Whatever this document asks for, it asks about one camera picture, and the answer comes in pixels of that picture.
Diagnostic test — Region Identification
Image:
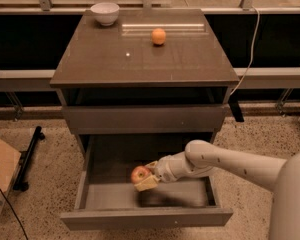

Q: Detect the red apple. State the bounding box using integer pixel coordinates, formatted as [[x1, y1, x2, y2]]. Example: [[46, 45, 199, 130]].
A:
[[130, 166, 151, 184]]

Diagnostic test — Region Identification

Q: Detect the white ceramic bowl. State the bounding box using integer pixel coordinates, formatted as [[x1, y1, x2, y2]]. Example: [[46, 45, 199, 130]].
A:
[[90, 2, 120, 26]]

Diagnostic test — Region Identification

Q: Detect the white cable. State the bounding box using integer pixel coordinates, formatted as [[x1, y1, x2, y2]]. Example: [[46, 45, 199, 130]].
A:
[[230, 7, 261, 96]]

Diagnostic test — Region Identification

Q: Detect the orange fruit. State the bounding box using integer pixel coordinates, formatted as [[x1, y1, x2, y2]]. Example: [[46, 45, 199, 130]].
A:
[[151, 28, 166, 46]]

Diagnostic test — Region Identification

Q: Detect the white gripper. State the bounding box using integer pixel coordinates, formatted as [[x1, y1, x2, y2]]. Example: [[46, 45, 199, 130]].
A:
[[134, 155, 182, 192]]

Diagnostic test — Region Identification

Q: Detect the black metal stand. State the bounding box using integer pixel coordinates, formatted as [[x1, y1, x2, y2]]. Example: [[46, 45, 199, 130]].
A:
[[13, 126, 45, 192]]

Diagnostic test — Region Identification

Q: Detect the metal window railing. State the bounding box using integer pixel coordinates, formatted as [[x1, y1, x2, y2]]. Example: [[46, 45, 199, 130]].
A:
[[0, 67, 300, 92]]

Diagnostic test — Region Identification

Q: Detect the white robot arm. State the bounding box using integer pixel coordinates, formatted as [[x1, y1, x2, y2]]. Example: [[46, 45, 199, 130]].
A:
[[131, 140, 300, 240]]

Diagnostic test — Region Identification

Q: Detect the closed grey top drawer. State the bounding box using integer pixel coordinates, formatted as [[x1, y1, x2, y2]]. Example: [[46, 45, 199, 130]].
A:
[[62, 106, 226, 134]]

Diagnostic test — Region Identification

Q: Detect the grey drawer cabinet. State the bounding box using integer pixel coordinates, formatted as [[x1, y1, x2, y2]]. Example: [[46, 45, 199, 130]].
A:
[[49, 8, 241, 232]]

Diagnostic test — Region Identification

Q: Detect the open grey middle drawer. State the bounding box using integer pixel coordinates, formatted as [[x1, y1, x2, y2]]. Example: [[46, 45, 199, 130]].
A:
[[61, 133, 233, 230]]

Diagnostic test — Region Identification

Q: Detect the black cable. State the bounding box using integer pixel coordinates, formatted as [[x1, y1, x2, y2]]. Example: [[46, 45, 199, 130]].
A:
[[0, 173, 30, 240]]

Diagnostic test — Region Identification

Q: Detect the cardboard box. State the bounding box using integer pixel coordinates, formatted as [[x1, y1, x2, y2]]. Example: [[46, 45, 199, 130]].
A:
[[0, 138, 21, 214]]

